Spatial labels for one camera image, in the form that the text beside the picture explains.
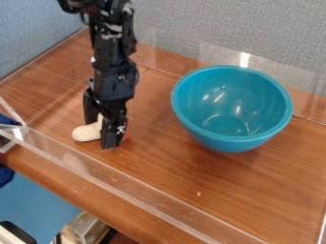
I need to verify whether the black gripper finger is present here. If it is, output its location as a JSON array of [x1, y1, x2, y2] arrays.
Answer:
[[83, 88, 99, 124], [100, 111, 127, 149]]

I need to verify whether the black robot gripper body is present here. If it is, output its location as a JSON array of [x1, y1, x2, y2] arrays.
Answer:
[[88, 61, 140, 120]]

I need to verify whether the plush brown white mushroom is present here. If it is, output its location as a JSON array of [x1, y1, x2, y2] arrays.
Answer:
[[71, 114, 103, 142]]

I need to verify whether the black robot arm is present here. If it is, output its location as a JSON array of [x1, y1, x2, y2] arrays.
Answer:
[[57, 0, 139, 149]]

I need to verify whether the blue plastic bowl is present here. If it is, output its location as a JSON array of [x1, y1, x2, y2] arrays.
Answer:
[[171, 65, 292, 153]]

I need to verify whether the clear acrylic front barrier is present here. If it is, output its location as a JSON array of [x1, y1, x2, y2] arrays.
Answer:
[[0, 96, 268, 244]]

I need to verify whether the clear acrylic barrier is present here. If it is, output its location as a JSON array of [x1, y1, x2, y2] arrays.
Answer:
[[0, 96, 268, 244], [132, 43, 326, 125]]

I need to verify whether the blue cloth object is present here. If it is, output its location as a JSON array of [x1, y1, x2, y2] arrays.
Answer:
[[0, 112, 20, 188]]

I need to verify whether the grey metal box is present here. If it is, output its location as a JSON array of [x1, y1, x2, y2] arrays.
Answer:
[[51, 213, 109, 244]]

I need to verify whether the black white device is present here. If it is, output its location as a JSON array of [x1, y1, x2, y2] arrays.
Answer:
[[0, 221, 37, 244]]

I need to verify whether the clear acrylic back barrier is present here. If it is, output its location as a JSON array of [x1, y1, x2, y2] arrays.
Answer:
[[132, 43, 326, 125]]

